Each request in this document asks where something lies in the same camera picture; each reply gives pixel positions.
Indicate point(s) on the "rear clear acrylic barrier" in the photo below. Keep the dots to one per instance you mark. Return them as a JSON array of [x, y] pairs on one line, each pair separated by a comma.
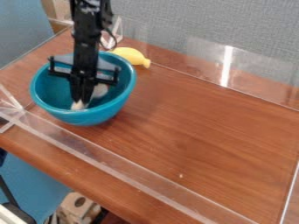
[[247, 72]]

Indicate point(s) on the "clear acrylic triangular bracket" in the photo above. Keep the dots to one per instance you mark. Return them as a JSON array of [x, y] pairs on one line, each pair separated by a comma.
[[116, 32]]

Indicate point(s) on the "left clear acrylic bracket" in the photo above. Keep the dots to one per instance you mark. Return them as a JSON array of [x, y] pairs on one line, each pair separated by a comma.
[[10, 110]]

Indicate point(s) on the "front clear acrylic barrier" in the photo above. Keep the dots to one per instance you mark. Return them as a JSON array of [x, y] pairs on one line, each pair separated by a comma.
[[160, 188]]

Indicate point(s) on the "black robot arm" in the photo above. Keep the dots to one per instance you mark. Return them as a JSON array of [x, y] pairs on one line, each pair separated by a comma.
[[92, 18]]

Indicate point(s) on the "white red toy mushroom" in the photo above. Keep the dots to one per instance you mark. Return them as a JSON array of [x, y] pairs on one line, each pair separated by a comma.
[[100, 91]]

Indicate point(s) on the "clear acrylic barrier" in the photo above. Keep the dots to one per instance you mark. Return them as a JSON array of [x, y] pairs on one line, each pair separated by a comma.
[[160, 188], [247, 72]]

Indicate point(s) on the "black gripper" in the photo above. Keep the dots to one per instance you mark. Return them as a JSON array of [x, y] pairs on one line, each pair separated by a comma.
[[103, 71]]

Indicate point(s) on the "yellow toy banana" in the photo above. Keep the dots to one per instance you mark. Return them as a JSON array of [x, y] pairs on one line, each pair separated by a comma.
[[132, 55]]

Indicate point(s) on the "blue plastic bowl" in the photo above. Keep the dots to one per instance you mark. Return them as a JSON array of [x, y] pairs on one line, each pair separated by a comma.
[[50, 94]]

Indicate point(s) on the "beige block with hole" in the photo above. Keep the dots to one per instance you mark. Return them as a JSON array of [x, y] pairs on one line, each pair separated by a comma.
[[77, 209]]

